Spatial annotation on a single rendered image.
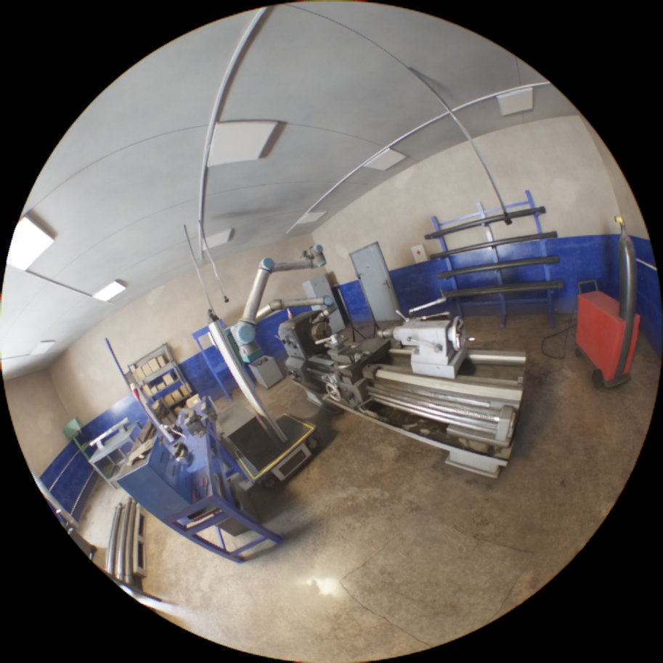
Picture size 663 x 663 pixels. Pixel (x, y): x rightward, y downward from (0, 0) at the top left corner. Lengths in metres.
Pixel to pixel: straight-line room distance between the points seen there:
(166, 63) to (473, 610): 3.53
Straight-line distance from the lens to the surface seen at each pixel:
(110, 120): 1.98
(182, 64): 1.82
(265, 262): 1.71
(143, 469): 1.39
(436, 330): 1.33
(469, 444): 1.55
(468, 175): 4.32
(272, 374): 4.49
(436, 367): 1.37
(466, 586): 1.69
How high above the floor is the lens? 1.67
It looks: 14 degrees down
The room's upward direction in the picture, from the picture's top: 22 degrees counter-clockwise
